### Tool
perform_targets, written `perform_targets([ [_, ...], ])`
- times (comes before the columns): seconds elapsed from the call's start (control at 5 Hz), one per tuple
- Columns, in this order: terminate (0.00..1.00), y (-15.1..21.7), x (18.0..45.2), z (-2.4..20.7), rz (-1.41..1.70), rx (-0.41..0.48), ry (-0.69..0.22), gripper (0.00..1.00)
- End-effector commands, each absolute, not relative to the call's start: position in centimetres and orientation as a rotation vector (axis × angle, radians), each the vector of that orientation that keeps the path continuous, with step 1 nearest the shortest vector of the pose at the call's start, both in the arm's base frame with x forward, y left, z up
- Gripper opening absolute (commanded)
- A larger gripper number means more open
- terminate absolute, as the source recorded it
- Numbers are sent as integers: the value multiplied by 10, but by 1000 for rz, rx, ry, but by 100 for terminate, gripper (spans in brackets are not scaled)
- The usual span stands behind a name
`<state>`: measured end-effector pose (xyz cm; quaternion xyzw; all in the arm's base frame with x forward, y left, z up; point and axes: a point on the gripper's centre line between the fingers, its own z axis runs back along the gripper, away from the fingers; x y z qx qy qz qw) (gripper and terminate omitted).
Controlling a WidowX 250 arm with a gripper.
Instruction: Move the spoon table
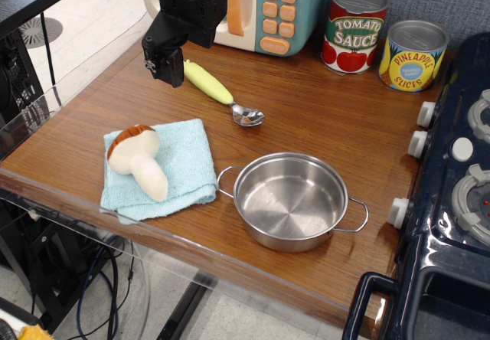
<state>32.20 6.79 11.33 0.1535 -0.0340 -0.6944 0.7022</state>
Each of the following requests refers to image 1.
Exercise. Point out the white stove knob middle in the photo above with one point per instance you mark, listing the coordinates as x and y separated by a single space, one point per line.
417 143

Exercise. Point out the white stove knob top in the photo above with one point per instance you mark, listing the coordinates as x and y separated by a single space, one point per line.
425 114

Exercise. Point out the white stove knob bottom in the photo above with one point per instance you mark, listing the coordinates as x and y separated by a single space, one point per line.
398 212

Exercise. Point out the white stove knob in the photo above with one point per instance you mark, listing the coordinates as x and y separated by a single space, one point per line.
417 143
425 114
398 212

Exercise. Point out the plush mushroom toy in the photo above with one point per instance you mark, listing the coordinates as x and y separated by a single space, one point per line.
133 152

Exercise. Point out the stainless steel pot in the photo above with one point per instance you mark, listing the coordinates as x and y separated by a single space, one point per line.
290 202

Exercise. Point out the tomato sauce can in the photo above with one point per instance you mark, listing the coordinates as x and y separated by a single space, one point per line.
352 32

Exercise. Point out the toy microwave teal and cream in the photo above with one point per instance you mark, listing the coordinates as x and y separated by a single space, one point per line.
275 27

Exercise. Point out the pineapple slices can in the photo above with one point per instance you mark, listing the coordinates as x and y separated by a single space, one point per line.
413 53

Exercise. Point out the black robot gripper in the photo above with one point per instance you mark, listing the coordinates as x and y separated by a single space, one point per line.
176 22

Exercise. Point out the spoon with green handle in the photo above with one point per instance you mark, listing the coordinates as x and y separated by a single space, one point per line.
213 88

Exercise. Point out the light blue folded cloth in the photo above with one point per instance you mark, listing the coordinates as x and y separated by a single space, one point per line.
185 157

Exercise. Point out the dark blue toy stove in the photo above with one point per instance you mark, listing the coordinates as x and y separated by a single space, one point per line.
441 286

